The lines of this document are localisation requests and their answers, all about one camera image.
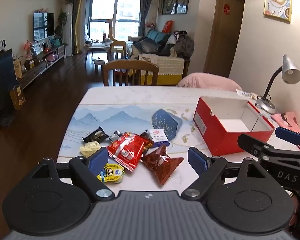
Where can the yellow cartoon jelly cup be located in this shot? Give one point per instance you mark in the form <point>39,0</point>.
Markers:
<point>112,172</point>

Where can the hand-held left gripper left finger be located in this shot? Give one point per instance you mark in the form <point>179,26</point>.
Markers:
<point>98,158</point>

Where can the pink paper bag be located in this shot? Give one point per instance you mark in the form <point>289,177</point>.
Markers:
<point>293,120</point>

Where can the small silver snack packet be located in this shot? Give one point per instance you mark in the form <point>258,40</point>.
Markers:
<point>115,137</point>

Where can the brown cardboard carton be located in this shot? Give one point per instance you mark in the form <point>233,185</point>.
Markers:
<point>17,97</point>

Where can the dark red snack packet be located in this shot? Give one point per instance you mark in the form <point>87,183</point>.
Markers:
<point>160,167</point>

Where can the bright red snack packet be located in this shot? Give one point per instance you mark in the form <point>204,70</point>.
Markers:
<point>126,150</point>

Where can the gold framed food picture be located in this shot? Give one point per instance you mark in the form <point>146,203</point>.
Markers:
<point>277,0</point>

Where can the wooden dining chair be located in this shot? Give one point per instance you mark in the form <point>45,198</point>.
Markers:
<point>130,66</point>

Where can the wooden television cabinet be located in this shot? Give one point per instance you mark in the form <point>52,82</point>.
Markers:
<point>40,66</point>

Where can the white coffee table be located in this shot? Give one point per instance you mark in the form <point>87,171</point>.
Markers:
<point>97,45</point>

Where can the pile of dark clothes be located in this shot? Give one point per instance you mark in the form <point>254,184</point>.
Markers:
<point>182,45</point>

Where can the sofa with cream cover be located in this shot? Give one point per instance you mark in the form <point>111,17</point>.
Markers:
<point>168,67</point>

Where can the green potted plant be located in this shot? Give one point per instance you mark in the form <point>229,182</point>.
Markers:
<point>61,22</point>

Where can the flat screen television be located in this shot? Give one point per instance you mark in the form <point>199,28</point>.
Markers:
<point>43,26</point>

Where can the silver desk lamp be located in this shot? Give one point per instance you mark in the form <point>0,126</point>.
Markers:
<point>291,72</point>

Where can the red bag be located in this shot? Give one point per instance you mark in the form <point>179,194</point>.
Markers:
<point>167,27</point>

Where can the black snack packet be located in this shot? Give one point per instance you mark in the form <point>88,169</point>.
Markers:
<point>96,135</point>

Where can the small white stool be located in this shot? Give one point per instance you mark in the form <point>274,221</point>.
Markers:
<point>99,62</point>

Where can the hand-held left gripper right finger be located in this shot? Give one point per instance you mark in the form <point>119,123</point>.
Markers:
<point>196,160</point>

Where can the pink cushioned chair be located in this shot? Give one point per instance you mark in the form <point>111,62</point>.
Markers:
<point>207,81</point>

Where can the brown wooden door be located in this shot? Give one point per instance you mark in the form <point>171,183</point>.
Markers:
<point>225,30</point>

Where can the red cardboard box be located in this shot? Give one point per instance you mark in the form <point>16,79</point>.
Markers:
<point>222,140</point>

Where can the grey and yellow curtain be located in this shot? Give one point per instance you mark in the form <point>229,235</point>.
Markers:
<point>77,20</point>

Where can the pale yellow snack packet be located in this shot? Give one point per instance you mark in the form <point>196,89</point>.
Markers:
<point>88,148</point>

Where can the white printed sachet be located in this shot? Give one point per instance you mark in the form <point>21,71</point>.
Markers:
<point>245,93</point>

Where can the white and blue snack packet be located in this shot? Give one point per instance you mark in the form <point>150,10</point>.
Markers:
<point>157,136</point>

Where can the white standing air conditioner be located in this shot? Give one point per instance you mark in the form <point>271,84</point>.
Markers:
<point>67,30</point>

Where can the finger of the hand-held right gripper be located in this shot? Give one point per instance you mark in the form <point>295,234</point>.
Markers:
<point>288,135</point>
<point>251,145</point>

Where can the large window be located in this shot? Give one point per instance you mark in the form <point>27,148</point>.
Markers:
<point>102,7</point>

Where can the yellow high-back wooden chair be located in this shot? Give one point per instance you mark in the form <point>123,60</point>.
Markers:
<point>117,42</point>

